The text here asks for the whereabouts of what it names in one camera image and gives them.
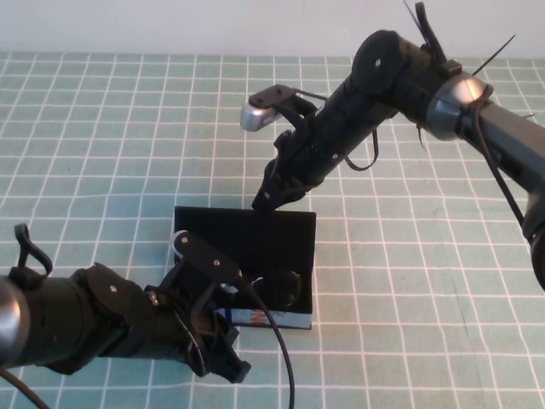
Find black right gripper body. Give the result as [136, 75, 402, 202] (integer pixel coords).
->
[264, 111, 364, 192]

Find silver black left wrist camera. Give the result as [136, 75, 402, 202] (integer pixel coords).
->
[171, 228, 243, 296]

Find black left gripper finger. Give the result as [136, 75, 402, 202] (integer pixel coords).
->
[207, 338, 253, 384]
[211, 320, 240, 347]

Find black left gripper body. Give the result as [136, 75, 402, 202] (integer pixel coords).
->
[142, 283, 233, 378]

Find black framed glasses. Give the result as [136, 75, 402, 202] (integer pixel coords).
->
[250, 268, 306, 308]

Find black left camera mount bracket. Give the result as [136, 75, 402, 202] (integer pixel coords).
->
[160, 262, 225, 327]

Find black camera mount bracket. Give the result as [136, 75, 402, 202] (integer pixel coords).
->
[160, 262, 225, 327]
[276, 94, 325, 131]

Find black right camera mount bracket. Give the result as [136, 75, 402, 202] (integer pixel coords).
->
[276, 94, 325, 131]

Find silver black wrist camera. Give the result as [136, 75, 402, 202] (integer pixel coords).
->
[171, 228, 243, 296]
[240, 84, 300, 133]

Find black printed glasses case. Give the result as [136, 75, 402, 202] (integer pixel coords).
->
[173, 205, 318, 331]

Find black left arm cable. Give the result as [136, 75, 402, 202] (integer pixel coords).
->
[0, 223, 297, 409]

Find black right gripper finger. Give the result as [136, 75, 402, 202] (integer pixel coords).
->
[251, 164, 287, 212]
[278, 178, 310, 206]

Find green white checked tablecloth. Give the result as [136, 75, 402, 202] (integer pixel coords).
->
[0, 49, 545, 409]

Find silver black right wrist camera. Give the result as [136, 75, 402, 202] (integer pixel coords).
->
[240, 84, 300, 133]

